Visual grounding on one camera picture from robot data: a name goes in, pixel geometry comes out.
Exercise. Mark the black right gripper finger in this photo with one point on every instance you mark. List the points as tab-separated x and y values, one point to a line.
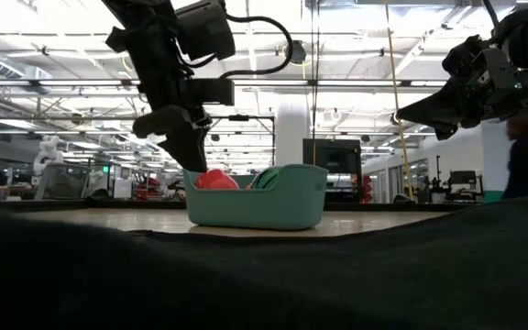
438	107
422	124

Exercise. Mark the black equipment cart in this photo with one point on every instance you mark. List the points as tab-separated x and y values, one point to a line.
463	183

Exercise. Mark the teal plastic basket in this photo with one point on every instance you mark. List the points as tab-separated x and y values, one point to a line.
255	206

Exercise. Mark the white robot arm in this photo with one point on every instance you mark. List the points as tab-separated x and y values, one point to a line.
46	151

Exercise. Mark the green striped toy watermelon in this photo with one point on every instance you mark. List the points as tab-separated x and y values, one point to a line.
266	179

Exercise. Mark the red toy tomato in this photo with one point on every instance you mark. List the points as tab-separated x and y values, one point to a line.
216	181

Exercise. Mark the black folded cloth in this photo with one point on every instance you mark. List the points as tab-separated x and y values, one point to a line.
264	284

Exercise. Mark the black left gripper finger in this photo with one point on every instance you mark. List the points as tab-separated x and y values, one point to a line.
199	151
181	151

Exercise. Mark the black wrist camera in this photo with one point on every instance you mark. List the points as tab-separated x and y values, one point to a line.
461	55
213	91

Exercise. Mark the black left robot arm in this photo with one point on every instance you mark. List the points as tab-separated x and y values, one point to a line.
154	55

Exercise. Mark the black monitor screen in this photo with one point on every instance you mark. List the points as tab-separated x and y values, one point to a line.
333	153

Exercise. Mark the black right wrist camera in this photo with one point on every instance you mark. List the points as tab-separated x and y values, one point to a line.
461	55

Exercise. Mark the black metal stand frame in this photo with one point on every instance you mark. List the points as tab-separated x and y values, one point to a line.
272	146

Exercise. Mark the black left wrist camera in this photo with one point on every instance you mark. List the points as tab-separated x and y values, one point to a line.
213	91

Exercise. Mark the person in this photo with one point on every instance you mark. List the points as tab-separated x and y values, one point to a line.
527	165

